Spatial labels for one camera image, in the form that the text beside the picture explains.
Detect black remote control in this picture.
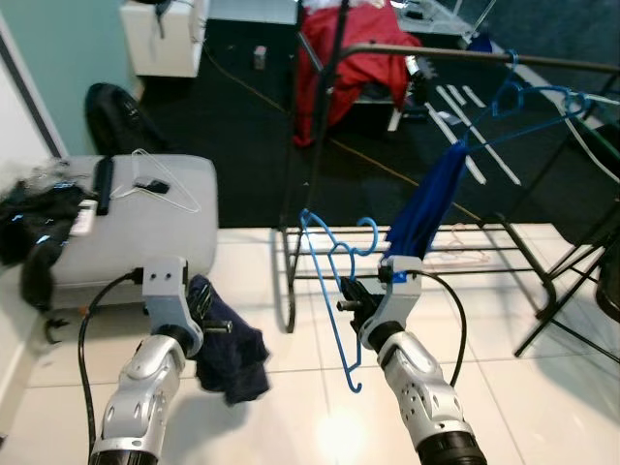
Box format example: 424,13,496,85
95,160,114,206

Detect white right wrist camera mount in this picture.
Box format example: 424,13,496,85
366,254,424,335

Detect grey upholstered ottoman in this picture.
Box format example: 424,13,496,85
48,153,219,287

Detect pale green plastic hanger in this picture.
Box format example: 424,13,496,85
579,92,620,185

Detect white wire hanger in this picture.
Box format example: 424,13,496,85
109,148,202,214

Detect royal blue garment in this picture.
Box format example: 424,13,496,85
385,140,471,261

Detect navy blue garment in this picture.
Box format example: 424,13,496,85
189,274,270,406

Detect red cloth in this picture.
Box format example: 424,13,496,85
294,0,422,148

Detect white cabinet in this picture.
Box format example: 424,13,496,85
121,0,209,78

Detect black backpack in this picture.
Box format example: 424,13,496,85
85,82,171,161

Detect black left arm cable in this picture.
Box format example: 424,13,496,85
76,271,148,456

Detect black exercise machine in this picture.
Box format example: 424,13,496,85
392,53,439,132

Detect black floor carpet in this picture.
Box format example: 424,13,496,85
87,15,620,229

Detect black strapped bag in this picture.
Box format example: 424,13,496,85
0,179,93,313

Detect black metal clothes rack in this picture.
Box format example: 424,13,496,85
279,0,620,361

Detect pink hanger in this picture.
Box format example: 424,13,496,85
426,225,500,264

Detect white remote control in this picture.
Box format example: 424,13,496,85
73,199,100,238

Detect blue mop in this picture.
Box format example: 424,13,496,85
463,0,505,54

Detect black folding chair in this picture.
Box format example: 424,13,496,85
513,174,620,364

